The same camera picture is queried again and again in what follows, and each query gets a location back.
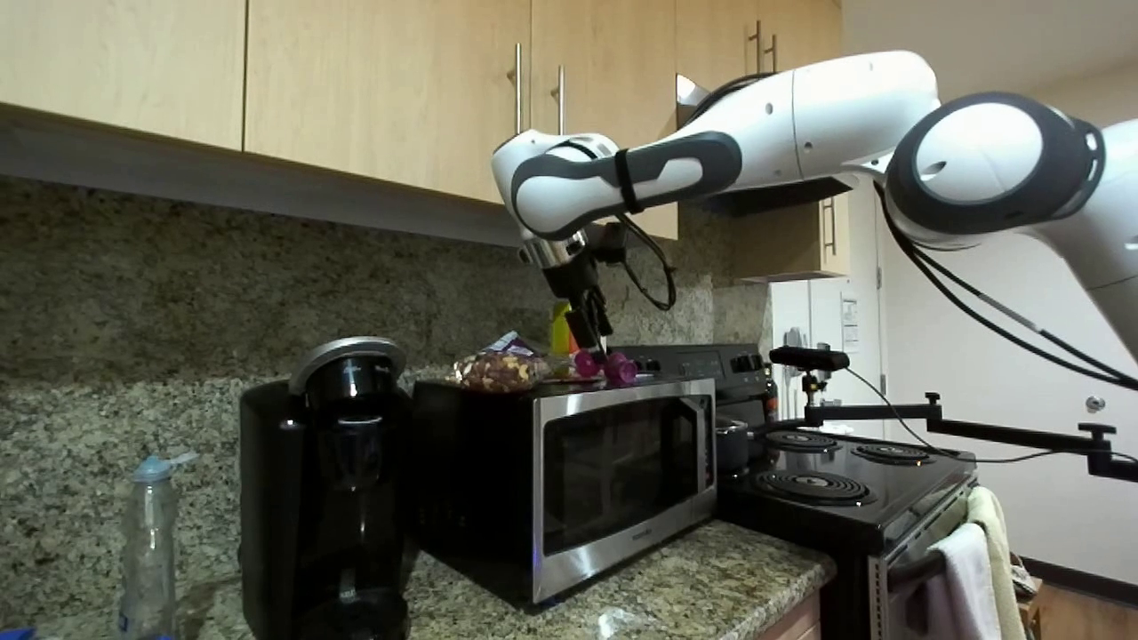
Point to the yellow green bottle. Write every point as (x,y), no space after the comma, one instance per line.
(559,331)

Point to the clear water bottle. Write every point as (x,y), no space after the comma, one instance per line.
(148,553)

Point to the white dish towel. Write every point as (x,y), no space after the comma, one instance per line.
(973,597)

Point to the stainless steel microwave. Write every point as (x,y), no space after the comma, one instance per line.
(542,494)

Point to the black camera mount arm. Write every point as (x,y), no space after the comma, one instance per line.
(1092,439)

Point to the light wood upper cabinets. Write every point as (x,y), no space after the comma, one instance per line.
(359,113)

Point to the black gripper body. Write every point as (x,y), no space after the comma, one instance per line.
(571,271)

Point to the black Keurig coffee machine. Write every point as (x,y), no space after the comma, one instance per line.
(317,468)

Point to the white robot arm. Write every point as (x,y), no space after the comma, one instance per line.
(955,174)

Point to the black electric stove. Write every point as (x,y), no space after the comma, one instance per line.
(873,506)

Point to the snack bag on microwave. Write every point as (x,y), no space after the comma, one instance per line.
(506,363)

